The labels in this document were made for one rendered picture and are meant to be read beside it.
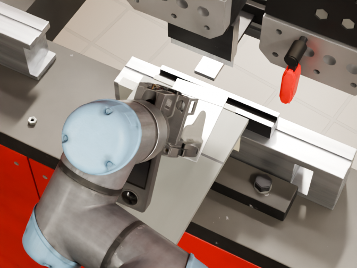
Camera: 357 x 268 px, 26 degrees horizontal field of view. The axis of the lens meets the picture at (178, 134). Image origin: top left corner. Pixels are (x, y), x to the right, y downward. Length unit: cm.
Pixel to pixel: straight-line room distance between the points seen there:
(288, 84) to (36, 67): 57
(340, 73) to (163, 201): 30
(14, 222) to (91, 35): 111
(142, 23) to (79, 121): 186
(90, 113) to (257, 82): 173
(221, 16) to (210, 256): 45
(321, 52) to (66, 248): 38
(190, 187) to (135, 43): 153
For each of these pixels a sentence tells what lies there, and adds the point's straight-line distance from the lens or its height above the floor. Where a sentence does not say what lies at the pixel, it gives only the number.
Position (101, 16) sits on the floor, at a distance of 267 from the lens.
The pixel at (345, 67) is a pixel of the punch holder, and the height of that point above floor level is 122.
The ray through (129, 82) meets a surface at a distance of 124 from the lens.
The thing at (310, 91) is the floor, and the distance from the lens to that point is 248.
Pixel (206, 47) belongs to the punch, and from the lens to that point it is 109.
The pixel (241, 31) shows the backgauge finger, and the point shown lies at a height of 101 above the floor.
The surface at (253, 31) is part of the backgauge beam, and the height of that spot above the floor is 91.
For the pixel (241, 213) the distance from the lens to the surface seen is 121.
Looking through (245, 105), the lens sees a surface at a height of 100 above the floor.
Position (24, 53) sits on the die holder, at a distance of 134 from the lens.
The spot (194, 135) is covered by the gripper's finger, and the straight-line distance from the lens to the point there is 107.
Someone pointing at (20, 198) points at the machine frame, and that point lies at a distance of 151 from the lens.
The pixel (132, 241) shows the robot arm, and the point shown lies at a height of 123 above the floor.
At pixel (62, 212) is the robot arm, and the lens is 82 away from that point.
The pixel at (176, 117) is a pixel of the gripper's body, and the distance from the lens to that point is 98.
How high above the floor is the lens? 194
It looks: 55 degrees down
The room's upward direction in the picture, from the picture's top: straight up
